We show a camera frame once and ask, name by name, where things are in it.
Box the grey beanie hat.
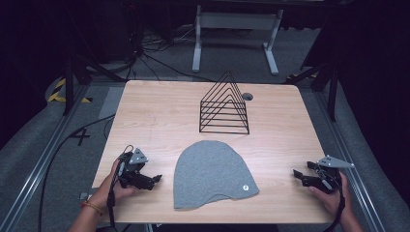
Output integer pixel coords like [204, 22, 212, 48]
[173, 139, 261, 211]

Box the red string bracelet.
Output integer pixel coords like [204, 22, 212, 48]
[79, 199, 104, 217]

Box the white metal table frame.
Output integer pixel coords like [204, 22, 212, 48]
[191, 4, 285, 76]

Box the aluminium floor rail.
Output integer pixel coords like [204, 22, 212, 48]
[0, 84, 91, 232]
[312, 89, 390, 232]

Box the person's left hand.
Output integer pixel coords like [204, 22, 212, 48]
[94, 158, 141, 210]

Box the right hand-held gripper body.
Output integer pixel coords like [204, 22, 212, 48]
[302, 154, 356, 195]

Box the black metal stand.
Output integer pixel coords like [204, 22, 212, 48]
[283, 61, 340, 123]
[62, 53, 128, 117]

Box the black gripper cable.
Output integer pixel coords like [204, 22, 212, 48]
[322, 176, 346, 232]
[106, 144, 135, 228]

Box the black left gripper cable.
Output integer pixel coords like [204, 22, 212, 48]
[106, 144, 135, 228]

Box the long black floor cable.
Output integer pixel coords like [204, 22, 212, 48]
[37, 113, 116, 232]

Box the yellow black hazard tape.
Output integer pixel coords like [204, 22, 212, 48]
[46, 77, 94, 104]

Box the black wire rack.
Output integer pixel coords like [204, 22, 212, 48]
[198, 70, 251, 135]

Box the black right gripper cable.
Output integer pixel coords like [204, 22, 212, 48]
[322, 176, 346, 232]

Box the person's right hand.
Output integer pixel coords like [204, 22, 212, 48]
[307, 171, 351, 218]

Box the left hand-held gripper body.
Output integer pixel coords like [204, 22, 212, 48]
[117, 147, 157, 191]

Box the bundle of black floor cables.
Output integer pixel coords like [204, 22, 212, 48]
[127, 27, 216, 83]

